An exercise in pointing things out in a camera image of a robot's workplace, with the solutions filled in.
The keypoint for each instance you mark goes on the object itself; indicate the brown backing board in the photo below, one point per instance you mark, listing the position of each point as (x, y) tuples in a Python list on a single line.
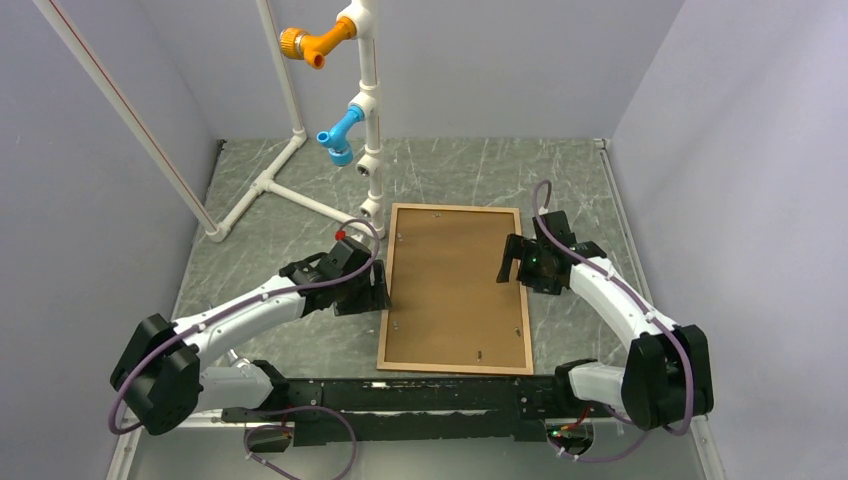
[(449, 314)]

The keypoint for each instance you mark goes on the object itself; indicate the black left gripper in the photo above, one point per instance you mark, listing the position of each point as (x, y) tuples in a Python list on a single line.
[(375, 297)]

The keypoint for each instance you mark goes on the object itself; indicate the blue pipe nozzle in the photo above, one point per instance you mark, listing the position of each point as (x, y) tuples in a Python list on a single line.
[(335, 139)]

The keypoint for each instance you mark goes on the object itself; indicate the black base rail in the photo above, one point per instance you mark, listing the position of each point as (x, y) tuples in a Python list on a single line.
[(318, 411)]

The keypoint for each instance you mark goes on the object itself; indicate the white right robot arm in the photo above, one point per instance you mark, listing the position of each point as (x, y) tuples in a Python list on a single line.
[(667, 375)]

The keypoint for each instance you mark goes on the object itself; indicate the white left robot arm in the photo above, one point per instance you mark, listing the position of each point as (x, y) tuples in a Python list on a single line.
[(167, 373)]

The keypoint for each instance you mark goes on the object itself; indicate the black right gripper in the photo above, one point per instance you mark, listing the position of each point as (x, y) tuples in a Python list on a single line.
[(518, 247)]

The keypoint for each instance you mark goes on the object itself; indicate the orange pipe nozzle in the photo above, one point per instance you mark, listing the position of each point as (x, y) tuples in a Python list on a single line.
[(298, 44)]

